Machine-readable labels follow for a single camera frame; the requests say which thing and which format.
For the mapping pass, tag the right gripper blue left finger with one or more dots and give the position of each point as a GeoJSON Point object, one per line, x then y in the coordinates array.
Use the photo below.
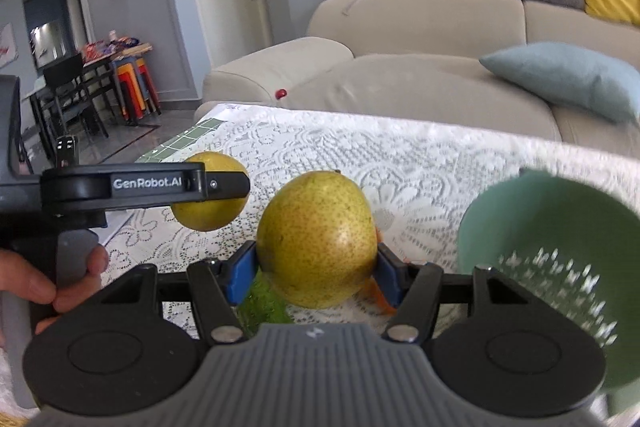
{"type": "Point", "coordinates": [217, 288]}

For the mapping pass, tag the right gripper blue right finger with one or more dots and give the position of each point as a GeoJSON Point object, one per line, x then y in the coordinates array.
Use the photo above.
{"type": "Point", "coordinates": [413, 291]}

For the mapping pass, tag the green cucumber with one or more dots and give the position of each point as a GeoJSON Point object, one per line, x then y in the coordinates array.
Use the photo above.
{"type": "Point", "coordinates": [262, 305]}

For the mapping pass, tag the green colander bowl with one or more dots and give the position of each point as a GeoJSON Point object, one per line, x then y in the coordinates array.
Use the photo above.
{"type": "Point", "coordinates": [576, 248]}

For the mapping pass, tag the white lace tablecloth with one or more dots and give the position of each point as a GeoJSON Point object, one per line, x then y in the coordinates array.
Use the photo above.
{"type": "Point", "coordinates": [418, 177]}

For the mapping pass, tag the stacked colourful stools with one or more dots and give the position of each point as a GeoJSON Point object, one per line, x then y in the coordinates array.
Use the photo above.
{"type": "Point", "coordinates": [139, 95]}

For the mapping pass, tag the beige sofa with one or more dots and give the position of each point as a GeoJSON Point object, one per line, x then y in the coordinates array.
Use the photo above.
{"type": "Point", "coordinates": [420, 59]}

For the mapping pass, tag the light blue pillow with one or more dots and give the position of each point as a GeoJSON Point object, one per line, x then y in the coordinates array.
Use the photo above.
{"type": "Point", "coordinates": [569, 75]}

